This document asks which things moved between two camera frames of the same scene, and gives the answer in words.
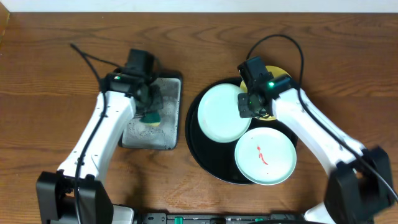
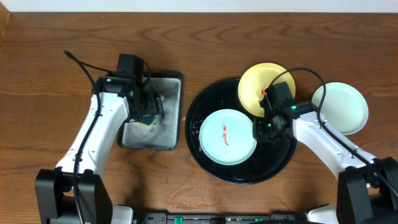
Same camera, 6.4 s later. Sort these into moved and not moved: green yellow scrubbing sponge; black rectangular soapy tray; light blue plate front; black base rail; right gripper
Moved: right gripper; light blue plate front
Not moved: black rectangular soapy tray; black base rail; green yellow scrubbing sponge
